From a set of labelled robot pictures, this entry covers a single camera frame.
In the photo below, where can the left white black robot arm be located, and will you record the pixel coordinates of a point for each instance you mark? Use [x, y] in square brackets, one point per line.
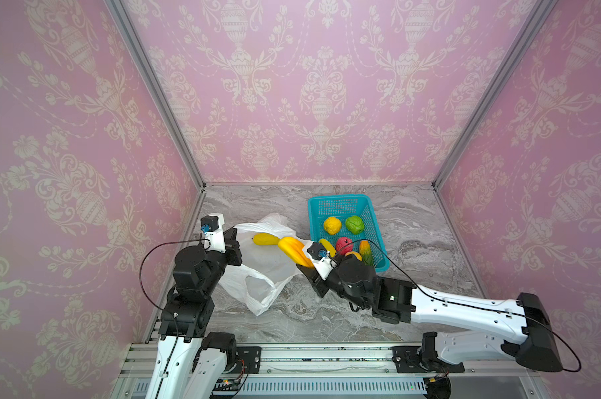
[190, 361]

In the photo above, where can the orange green mango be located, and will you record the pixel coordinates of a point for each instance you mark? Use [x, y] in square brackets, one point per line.
[366, 253]

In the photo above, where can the aluminium front rail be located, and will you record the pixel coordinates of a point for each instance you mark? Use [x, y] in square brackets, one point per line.
[327, 359]

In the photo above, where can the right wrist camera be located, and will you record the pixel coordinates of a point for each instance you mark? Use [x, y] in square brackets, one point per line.
[320, 258]

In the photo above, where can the right corner aluminium post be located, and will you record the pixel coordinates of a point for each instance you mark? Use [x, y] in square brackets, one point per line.
[514, 55]

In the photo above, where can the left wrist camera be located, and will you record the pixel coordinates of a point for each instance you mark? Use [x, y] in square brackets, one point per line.
[213, 234]

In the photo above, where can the yellow lemon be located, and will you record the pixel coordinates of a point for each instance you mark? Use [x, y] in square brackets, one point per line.
[328, 247]

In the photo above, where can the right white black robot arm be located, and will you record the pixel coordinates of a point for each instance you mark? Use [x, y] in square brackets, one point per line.
[511, 329]

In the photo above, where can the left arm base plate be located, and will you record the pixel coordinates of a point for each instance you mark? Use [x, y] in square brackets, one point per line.
[243, 359]

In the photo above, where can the corner aluminium post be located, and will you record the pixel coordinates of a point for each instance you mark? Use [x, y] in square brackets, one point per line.
[143, 63]
[514, 55]

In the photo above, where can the pink red fruit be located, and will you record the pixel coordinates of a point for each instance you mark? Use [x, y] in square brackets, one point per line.
[344, 245]

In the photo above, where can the green apple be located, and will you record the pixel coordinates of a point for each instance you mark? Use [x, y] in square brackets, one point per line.
[355, 225]

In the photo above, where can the round yellow citrus fruit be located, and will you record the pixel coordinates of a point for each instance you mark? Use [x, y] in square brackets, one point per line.
[332, 225]

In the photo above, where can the perforated white vent strip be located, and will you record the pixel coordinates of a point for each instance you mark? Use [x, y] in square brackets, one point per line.
[310, 386]

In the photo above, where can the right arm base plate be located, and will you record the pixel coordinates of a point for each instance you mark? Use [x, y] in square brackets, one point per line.
[415, 359]

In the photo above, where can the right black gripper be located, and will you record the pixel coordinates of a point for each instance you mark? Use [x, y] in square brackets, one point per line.
[313, 278]

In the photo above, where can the white plastic bag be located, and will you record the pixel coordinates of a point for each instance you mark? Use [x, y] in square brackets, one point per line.
[265, 270]

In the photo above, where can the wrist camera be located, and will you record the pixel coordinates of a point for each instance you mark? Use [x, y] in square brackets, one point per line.
[320, 258]
[213, 234]

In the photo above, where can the left corner aluminium post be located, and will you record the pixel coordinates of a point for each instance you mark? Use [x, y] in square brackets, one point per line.
[143, 63]

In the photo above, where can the yellow orange bell pepper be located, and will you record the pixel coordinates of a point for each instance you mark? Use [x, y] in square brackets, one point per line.
[354, 254]

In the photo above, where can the yellow banana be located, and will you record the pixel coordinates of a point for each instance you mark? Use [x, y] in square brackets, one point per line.
[293, 248]

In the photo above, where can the teal plastic basket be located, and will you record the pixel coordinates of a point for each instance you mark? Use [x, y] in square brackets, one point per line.
[341, 207]

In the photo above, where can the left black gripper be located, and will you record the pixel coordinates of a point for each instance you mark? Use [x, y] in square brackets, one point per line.
[232, 246]

